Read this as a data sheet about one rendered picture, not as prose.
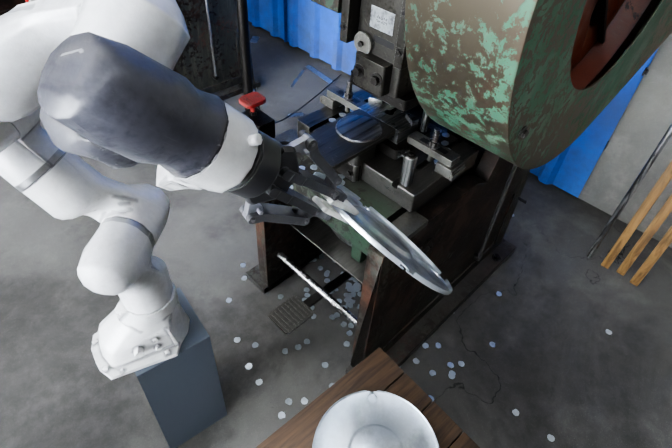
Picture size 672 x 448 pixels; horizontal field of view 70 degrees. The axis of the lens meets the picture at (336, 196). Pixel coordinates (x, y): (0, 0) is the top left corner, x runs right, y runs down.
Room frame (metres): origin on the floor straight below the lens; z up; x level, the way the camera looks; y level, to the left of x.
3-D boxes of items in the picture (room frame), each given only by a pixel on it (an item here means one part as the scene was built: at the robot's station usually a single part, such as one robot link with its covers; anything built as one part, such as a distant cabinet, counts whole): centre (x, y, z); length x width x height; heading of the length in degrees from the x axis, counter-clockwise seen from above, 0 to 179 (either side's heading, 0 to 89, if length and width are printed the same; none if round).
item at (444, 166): (1.05, -0.26, 0.76); 0.17 x 0.06 x 0.10; 48
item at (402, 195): (1.16, -0.13, 0.68); 0.45 x 0.30 x 0.06; 48
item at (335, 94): (1.28, -0.01, 0.76); 0.17 x 0.06 x 0.10; 48
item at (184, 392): (0.63, 0.41, 0.23); 0.18 x 0.18 x 0.45; 40
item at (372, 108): (1.16, -0.13, 0.76); 0.15 x 0.09 x 0.05; 48
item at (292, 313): (1.06, -0.04, 0.14); 0.59 x 0.10 x 0.05; 138
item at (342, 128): (1.03, -0.01, 0.72); 0.25 x 0.14 x 0.14; 138
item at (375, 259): (1.09, -0.42, 0.45); 0.92 x 0.12 x 0.90; 138
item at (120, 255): (0.59, 0.41, 0.71); 0.18 x 0.11 x 0.25; 176
